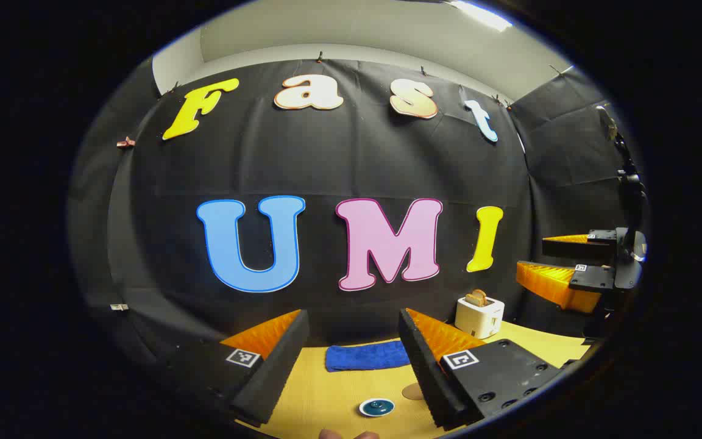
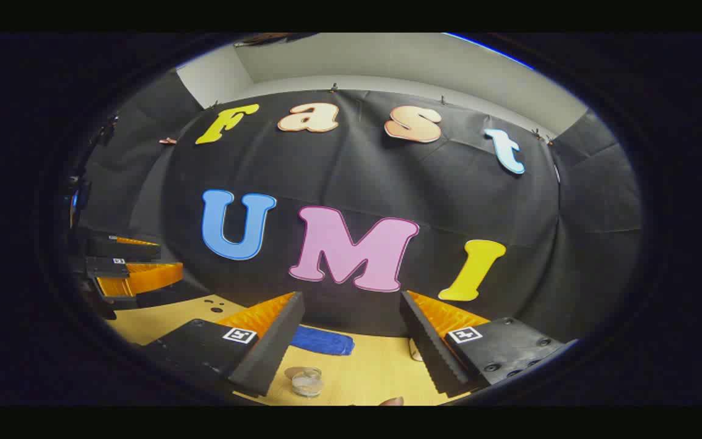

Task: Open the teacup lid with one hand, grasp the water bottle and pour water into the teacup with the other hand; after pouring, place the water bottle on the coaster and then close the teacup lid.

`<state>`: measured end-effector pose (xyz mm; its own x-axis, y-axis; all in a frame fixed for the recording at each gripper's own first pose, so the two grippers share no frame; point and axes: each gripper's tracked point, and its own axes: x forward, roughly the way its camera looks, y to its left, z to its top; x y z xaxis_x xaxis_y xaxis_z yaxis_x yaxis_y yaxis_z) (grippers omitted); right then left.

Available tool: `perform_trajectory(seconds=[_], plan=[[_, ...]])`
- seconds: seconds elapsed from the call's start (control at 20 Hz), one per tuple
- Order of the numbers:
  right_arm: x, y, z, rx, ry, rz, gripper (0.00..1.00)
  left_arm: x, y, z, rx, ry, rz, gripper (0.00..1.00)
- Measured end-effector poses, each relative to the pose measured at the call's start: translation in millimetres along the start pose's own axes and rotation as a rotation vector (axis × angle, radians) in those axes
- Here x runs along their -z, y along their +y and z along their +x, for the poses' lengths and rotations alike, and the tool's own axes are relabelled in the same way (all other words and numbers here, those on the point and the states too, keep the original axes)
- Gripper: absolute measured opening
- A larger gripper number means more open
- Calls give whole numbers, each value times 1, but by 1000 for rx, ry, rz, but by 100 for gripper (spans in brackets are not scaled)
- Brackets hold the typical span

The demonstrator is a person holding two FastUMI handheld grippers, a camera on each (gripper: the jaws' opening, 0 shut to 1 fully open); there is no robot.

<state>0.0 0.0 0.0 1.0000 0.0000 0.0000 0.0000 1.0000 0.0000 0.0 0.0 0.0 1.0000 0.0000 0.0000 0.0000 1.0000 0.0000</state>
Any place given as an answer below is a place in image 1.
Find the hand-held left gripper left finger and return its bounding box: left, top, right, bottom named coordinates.
left=144, top=309, right=310, bottom=427

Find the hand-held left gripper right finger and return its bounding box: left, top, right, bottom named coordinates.
left=398, top=308, right=571, bottom=430

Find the blue towel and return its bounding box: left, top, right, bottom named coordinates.
left=325, top=340, right=411, bottom=373

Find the white toaster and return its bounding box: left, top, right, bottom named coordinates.
left=455, top=295, right=505, bottom=340

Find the black backdrop cloth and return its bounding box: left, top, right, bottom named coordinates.
left=69, top=58, right=638, bottom=391

